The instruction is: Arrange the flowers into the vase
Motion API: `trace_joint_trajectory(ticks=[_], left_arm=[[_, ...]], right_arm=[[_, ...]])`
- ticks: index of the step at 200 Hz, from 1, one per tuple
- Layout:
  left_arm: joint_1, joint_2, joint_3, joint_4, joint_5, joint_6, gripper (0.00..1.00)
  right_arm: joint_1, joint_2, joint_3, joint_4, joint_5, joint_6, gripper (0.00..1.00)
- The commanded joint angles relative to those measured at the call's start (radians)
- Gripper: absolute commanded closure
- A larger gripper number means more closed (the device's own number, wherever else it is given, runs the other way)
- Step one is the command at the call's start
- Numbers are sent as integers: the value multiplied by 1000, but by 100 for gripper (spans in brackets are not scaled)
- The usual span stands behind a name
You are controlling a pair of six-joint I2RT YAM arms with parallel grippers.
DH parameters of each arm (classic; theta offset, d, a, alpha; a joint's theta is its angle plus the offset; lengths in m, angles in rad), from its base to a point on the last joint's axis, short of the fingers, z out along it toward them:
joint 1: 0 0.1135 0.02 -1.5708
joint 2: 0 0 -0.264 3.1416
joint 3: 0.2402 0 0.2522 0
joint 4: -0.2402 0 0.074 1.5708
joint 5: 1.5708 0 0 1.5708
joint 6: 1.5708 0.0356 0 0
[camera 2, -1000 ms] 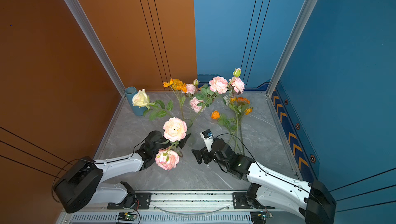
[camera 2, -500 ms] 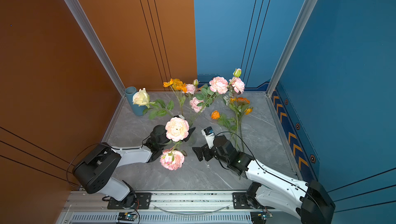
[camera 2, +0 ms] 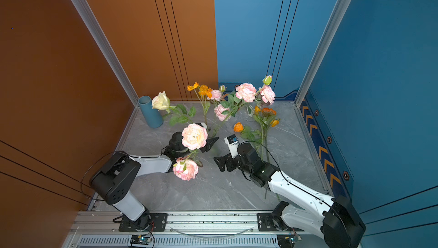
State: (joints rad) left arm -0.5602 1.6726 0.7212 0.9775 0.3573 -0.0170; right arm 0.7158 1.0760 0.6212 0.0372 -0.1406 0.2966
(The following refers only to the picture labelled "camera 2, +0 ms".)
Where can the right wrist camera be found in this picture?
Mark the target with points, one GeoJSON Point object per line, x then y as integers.
{"type": "Point", "coordinates": [232, 142]}

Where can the pink rose flower stem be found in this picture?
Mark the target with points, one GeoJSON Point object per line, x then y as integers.
{"type": "Point", "coordinates": [247, 96]}

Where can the right aluminium corner post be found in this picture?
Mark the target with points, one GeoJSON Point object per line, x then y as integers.
{"type": "Point", "coordinates": [336, 17]}

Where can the orange rose flower stem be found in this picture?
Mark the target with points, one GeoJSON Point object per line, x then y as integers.
{"type": "Point", "coordinates": [239, 127]}

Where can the right circuit board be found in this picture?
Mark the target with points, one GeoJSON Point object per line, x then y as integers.
{"type": "Point", "coordinates": [285, 241]}

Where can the blue cylindrical vase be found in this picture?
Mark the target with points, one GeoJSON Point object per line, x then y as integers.
{"type": "Point", "coordinates": [152, 116]}

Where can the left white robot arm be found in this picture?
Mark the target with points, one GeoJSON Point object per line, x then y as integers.
{"type": "Point", "coordinates": [114, 179]}

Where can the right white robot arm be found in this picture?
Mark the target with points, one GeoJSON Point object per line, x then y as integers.
{"type": "Point", "coordinates": [333, 219]}

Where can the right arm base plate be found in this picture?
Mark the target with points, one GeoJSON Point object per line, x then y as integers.
{"type": "Point", "coordinates": [268, 222]}

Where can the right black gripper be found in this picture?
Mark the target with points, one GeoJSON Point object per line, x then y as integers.
{"type": "Point", "coordinates": [231, 163]}

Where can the orange poppy flower stem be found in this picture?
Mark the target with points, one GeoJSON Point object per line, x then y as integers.
{"type": "Point", "coordinates": [204, 95]}

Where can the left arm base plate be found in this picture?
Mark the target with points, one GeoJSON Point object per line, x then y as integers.
{"type": "Point", "coordinates": [149, 222]}

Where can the left aluminium corner post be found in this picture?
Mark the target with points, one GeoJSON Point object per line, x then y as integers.
{"type": "Point", "coordinates": [85, 12]}

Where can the white rose flower stem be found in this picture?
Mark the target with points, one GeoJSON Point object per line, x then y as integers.
{"type": "Point", "coordinates": [177, 114]}

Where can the aluminium front rail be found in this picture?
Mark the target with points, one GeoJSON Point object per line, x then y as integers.
{"type": "Point", "coordinates": [184, 229]}

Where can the aluminium corner post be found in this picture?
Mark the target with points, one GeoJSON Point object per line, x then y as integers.
{"type": "Point", "coordinates": [85, 12]}
{"type": "Point", "coordinates": [336, 17]}

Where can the red orange flower stem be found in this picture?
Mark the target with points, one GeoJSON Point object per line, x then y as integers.
{"type": "Point", "coordinates": [267, 119]}

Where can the pink peony flower stem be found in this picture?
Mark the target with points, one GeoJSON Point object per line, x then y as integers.
{"type": "Point", "coordinates": [218, 98]}

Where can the left green circuit board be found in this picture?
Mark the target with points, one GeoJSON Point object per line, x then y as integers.
{"type": "Point", "coordinates": [141, 241]}

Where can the large pink ranunculus stem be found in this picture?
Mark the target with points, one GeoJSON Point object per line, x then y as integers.
{"type": "Point", "coordinates": [194, 137]}

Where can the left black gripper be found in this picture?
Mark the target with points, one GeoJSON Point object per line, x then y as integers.
{"type": "Point", "coordinates": [204, 143]}

